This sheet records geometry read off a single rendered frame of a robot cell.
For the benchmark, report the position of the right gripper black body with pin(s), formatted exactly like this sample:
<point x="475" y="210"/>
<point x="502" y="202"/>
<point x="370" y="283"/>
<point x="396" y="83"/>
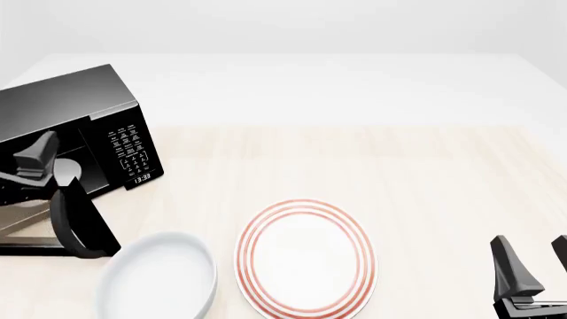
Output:
<point x="531" y="309"/>

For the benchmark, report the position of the white plate with red rings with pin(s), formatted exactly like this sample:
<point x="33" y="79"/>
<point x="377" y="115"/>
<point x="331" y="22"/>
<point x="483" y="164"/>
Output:
<point x="310" y="262"/>

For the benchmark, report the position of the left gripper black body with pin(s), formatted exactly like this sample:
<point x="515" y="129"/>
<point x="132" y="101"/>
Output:
<point x="26" y="182"/>

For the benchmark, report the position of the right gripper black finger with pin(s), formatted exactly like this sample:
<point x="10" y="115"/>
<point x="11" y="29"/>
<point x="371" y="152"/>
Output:
<point x="562" y="249"/>
<point x="511" y="272"/>

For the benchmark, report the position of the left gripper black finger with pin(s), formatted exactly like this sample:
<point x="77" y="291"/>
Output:
<point x="39" y="153"/>

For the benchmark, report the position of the black microwave oven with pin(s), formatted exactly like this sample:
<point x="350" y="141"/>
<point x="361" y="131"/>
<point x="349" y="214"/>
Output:
<point x="66" y="96"/>

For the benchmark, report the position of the white bowl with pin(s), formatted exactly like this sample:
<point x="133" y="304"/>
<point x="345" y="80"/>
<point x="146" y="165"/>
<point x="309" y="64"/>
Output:
<point x="155" y="279"/>

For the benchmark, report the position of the small grey plate on stalk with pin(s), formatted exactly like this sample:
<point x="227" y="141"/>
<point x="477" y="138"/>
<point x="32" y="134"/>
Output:
<point x="66" y="167"/>

